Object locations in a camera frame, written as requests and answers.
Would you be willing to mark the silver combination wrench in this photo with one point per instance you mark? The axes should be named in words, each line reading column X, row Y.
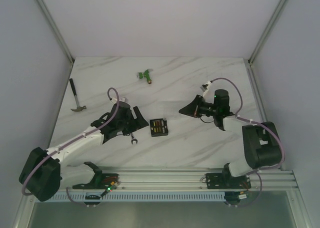
column 133, row 139

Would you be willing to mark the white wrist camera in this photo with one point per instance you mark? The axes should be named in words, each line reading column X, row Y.
column 114, row 100
column 205, row 88

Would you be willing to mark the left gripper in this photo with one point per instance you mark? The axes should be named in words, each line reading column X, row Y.
column 135, row 116

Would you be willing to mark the aluminium frame rail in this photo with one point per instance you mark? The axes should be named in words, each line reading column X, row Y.
column 183, row 179

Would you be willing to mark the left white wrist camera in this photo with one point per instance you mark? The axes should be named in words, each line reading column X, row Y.
column 114, row 100

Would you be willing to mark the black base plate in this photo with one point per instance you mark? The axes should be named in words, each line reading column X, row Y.
column 110, row 179
column 225, row 181

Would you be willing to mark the hammer with black handle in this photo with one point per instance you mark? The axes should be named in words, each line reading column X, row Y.
column 78, row 107

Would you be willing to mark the white slotted cable duct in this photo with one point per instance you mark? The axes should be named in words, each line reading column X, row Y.
column 115, row 196

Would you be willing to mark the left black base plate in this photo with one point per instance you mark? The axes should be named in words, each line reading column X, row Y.
column 110, row 179

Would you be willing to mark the black fuse box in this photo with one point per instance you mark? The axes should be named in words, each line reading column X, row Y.
column 158, row 127

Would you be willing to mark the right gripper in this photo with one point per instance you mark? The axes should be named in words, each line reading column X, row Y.
column 193, row 109

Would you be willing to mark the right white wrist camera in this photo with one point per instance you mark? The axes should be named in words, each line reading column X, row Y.
column 205, row 88

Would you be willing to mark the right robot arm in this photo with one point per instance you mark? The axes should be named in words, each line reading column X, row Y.
column 260, row 147

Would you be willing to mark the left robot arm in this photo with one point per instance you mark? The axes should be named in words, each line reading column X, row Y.
column 47, row 171

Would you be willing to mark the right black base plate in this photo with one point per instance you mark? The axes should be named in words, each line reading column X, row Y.
column 225, row 181

